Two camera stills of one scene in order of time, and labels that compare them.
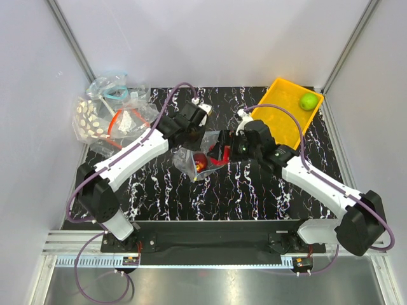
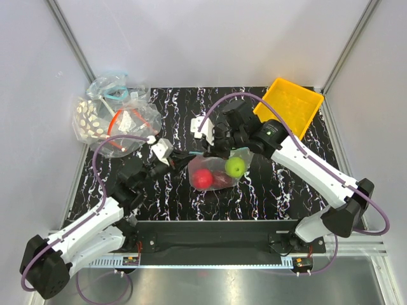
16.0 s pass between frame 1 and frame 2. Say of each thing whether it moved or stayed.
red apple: moved
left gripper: moved
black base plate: stayed
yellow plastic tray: stayed
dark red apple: moved
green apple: moved
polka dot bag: stayed
